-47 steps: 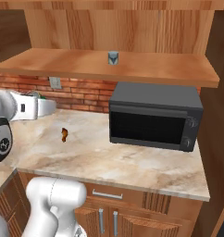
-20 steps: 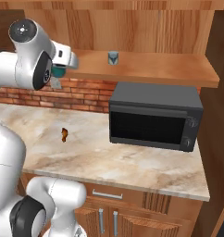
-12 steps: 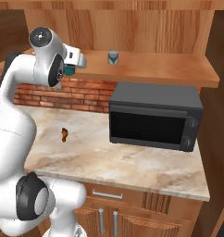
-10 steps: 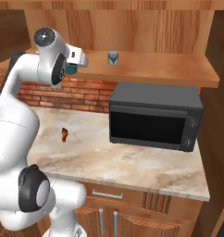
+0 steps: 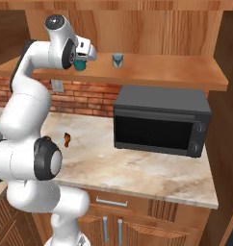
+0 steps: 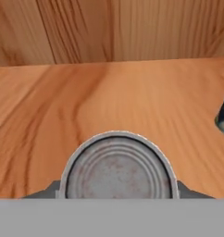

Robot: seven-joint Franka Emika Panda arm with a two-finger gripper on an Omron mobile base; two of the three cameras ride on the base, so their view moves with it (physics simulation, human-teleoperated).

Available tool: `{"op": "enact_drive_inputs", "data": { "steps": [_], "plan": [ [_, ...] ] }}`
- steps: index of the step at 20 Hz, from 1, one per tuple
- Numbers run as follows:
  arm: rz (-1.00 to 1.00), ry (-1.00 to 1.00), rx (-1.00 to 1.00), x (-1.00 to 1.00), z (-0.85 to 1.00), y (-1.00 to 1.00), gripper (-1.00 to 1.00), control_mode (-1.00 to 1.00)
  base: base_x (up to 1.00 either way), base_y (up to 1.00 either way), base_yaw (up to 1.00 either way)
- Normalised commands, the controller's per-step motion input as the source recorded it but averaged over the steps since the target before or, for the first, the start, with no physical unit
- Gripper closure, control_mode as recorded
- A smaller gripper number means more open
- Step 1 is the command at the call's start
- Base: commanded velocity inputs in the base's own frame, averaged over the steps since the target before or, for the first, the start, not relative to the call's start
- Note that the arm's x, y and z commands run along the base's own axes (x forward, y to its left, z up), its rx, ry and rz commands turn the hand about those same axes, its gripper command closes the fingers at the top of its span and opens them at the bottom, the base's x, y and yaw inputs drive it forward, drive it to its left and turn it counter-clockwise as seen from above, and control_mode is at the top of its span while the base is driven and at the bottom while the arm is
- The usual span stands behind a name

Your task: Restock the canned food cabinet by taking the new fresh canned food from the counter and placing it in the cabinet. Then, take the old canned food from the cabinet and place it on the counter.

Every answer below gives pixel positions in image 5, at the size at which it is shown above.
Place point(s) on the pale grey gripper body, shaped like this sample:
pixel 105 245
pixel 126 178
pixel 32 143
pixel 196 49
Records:
pixel 92 54

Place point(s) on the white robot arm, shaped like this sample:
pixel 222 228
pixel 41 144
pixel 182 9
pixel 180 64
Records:
pixel 23 105

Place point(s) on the teal food can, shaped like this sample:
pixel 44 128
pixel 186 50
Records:
pixel 80 66

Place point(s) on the wooden cabinet door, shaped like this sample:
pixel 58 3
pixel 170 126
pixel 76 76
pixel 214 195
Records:
pixel 7 35
pixel 226 128

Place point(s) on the brown food piece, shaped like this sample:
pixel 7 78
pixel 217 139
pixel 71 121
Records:
pixel 67 140

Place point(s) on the black toaster oven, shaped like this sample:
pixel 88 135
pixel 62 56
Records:
pixel 153 128

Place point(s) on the wooden cupboard door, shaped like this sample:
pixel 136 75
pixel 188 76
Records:
pixel 92 229
pixel 153 233

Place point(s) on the grey wall socket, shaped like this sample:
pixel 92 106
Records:
pixel 57 86

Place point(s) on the wooden wall cabinet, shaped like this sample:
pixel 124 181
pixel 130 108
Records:
pixel 147 68

